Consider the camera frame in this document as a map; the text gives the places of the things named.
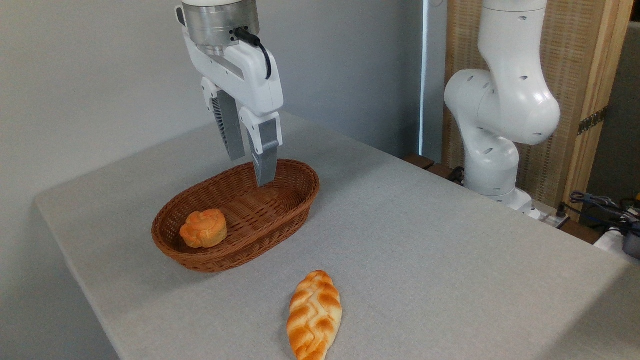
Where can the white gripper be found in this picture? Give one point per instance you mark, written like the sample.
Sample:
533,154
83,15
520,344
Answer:
250,80

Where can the round orange knotted bread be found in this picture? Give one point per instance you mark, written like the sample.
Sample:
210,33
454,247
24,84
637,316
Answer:
203,229

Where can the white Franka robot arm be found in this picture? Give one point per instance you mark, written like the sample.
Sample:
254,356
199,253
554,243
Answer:
505,100

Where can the brown oval wicker basket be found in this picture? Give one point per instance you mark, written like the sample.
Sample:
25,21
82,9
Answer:
260,215

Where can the long braided bread loaf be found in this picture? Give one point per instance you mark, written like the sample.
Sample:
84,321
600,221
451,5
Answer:
315,317

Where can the wooden folding screen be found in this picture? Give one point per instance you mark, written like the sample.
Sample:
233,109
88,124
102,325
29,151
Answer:
580,55

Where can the brass screen hinge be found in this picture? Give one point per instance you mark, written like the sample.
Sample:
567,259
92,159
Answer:
592,120

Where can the grey metal container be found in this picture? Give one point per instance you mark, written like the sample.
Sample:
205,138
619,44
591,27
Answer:
632,244

